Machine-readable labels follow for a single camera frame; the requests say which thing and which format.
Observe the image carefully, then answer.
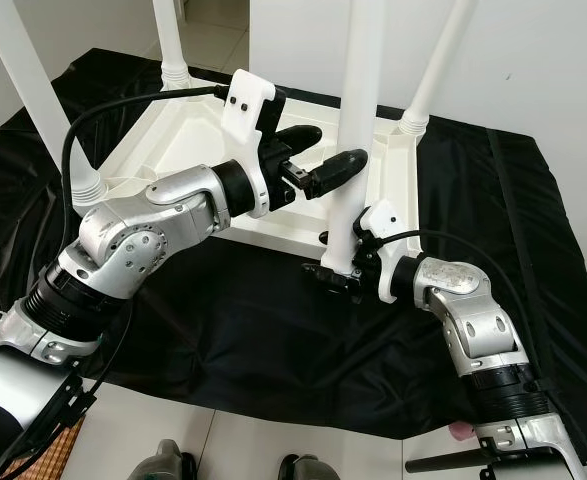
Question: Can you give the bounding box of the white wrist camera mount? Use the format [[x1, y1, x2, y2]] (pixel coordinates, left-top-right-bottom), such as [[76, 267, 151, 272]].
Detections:
[[353, 198, 404, 301], [226, 70, 282, 216]]

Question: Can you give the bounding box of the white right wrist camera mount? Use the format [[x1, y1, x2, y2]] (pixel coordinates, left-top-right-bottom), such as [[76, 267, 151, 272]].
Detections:
[[353, 198, 404, 301]]

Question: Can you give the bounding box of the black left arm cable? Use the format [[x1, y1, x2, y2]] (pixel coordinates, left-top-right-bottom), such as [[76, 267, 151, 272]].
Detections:
[[61, 85, 229, 201]]

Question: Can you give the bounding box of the black table cloth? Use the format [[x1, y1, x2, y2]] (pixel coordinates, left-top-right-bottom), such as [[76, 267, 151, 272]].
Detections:
[[0, 48, 587, 441]]

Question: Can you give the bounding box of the grey right robot foot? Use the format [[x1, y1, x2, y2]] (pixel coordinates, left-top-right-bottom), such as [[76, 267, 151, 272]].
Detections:
[[278, 453, 344, 480]]

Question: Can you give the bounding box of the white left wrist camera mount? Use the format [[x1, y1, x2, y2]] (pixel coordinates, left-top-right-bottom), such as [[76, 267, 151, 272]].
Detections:
[[226, 70, 282, 216]]

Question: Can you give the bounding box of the grey robot foot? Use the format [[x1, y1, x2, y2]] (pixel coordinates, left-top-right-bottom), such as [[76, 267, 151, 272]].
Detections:
[[138, 440, 200, 480], [278, 453, 344, 480]]

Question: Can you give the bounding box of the black metal table leg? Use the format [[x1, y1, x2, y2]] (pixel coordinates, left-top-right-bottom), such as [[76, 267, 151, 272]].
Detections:
[[405, 450, 484, 474]]

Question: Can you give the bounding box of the grey left robot foot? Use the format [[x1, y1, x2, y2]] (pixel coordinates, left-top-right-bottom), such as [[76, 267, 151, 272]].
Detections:
[[138, 440, 200, 480]]

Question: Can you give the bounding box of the white plastic table leg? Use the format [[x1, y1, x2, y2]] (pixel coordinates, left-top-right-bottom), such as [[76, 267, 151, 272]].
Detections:
[[321, 0, 384, 273], [0, 0, 104, 206], [398, 0, 480, 137], [153, 0, 192, 86]]

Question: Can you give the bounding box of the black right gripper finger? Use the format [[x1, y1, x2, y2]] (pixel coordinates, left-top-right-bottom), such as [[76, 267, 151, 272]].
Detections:
[[301, 262, 364, 291]]

